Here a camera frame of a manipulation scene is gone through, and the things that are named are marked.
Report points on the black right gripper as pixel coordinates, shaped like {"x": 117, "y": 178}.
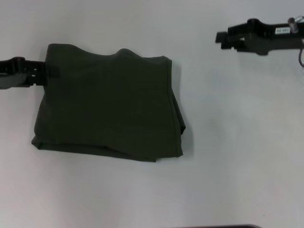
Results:
{"x": 268, "y": 40}

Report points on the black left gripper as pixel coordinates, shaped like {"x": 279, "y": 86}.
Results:
{"x": 12, "y": 76}

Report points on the dark green FREE t-shirt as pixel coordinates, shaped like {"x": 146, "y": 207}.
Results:
{"x": 111, "y": 102}

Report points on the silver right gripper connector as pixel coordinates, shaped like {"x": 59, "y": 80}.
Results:
{"x": 293, "y": 25}

